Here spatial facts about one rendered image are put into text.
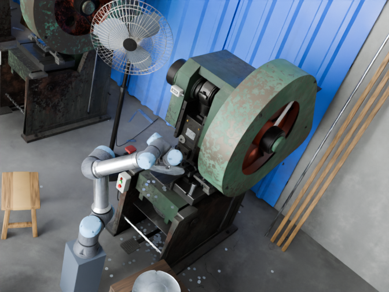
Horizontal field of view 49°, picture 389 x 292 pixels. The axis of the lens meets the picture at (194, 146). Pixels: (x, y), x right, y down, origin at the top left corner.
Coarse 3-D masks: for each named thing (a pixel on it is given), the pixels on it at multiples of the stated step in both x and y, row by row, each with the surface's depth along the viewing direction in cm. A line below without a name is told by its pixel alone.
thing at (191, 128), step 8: (192, 112) 269; (192, 120) 264; (200, 120) 265; (184, 128) 271; (192, 128) 266; (184, 136) 272; (192, 136) 268; (184, 144) 273; (192, 144) 270; (184, 152) 272; (192, 152) 272; (192, 160) 275
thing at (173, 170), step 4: (152, 168) 262; (156, 168) 261; (160, 168) 260; (164, 168) 258; (172, 168) 252; (176, 168) 250; (180, 168) 248; (160, 172) 268; (164, 172) 265; (168, 172) 263; (172, 172) 261; (176, 172) 259; (180, 172) 257; (184, 172) 256
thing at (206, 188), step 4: (196, 176) 286; (200, 176) 288; (200, 180) 285; (204, 180) 284; (200, 184) 288; (204, 184) 283; (208, 184) 283; (204, 188) 283; (208, 188) 282; (212, 188) 284; (208, 192) 282; (212, 192) 285
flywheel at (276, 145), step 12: (288, 108) 236; (288, 120) 262; (264, 132) 234; (276, 132) 232; (288, 132) 266; (252, 144) 243; (264, 144) 234; (276, 144) 232; (252, 156) 258; (264, 156) 267; (252, 168) 262
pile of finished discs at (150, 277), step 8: (144, 272) 259; (152, 272) 261; (160, 272) 263; (136, 280) 254; (144, 280) 255; (152, 280) 257; (160, 280) 258; (168, 280) 260; (136, 288) 250; (144, 288) 251; (152, 288) 252; (160, 288) 253; (168, 288) 256; (176, 288) 257
